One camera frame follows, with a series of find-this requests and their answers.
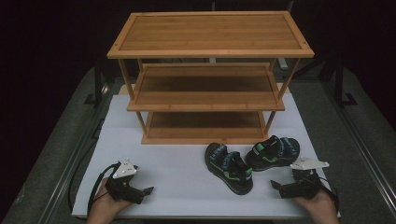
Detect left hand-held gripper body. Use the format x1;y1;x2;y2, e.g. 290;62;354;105
104;159;147;205

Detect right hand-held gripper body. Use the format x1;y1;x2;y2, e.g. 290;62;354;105
278;156;331;201

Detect black green strapped sandal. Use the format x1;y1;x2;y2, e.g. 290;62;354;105
204;142;254;196
245;134;301;173

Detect wooden three-tier shoe rack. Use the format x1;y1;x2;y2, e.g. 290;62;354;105
106;10;316;146

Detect person's right hand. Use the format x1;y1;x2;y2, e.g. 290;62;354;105
293;189;342;224

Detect person's left hand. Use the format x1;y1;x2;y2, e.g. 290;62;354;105
86;177;134;224

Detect white board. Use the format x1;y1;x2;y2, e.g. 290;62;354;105
71;92;342;219

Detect black metal stand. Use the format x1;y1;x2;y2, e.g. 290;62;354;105
83;58;110;108
333;58;359;108

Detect aluminium rail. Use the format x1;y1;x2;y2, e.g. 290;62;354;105
36;83;110;224
322;83;396;220

